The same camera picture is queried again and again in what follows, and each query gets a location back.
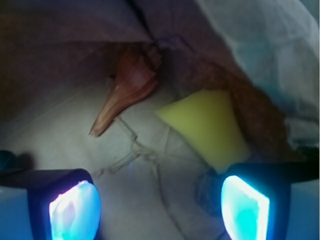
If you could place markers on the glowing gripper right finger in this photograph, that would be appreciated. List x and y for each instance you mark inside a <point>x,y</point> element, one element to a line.
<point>272,201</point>

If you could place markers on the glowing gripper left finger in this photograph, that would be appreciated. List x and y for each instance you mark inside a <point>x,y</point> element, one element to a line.
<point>56,204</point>

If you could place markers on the yellow sponge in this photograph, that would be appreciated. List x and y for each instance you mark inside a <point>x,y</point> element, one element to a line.
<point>207,121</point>

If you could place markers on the orange conch shell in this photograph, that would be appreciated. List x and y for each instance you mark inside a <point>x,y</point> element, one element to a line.
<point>135,79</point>

